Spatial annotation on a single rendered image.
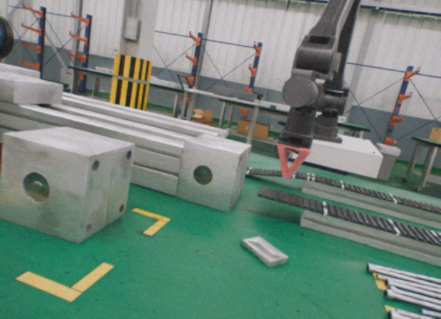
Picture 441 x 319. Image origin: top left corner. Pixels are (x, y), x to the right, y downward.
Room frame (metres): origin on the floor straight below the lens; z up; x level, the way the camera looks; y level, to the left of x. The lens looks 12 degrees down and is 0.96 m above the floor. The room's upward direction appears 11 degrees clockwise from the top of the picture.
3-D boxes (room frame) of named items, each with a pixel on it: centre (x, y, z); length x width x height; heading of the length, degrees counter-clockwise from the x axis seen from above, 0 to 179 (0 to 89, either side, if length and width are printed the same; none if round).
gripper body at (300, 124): (0.66, -0.15, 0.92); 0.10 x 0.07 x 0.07; 167
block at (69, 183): (0.35, 0.17, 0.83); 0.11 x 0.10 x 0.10; 169
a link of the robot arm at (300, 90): (0.62, -0.13, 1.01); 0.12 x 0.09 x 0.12; 157
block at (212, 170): (0.51, 0.01, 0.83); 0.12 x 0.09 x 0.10; 167
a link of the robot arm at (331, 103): (1.06, -0.33, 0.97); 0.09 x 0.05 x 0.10; 157
